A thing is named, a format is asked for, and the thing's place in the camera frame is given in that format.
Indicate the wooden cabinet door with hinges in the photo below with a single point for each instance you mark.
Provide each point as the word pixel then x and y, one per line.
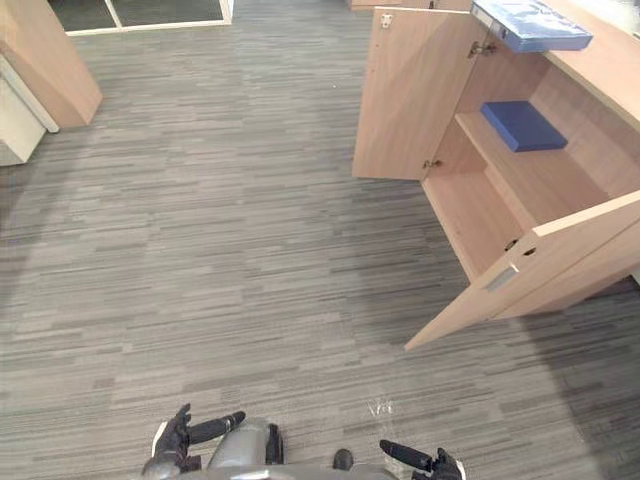
pixel 410 95

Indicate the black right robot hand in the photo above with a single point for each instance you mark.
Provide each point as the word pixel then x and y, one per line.
pixel 442 467

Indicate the wooden office cabinet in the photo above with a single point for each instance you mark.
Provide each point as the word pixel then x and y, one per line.
pixel 575 165

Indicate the white framed glass door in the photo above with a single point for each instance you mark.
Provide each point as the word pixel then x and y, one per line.
pixel 145 12

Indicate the light blue folder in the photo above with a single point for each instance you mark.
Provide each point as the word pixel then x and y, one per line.
pixel 542 30

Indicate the dark blue folder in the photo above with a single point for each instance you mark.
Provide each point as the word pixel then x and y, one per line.
pixel 522 125

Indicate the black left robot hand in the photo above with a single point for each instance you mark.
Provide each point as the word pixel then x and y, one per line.
pixel 175 437

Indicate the tall wooden cabinet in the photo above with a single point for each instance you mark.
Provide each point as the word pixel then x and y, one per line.
pixel 47 60

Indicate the metal cabinet hinge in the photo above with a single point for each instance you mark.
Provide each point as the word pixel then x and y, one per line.
pixel 481 49
pixel 432 163

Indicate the white hinge mounting plate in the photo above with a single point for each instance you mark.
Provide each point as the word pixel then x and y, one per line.
pixel 386 20

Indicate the dark robot foot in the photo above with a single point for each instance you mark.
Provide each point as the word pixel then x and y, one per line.
pixel 343 459

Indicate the wooden cabinet shelf board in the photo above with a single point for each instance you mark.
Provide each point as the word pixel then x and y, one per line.
pixel 525 170

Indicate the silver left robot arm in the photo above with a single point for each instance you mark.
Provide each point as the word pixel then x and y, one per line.
pixel 157 467

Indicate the grey robot torso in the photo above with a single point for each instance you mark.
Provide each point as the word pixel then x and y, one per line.
pixel 280 473

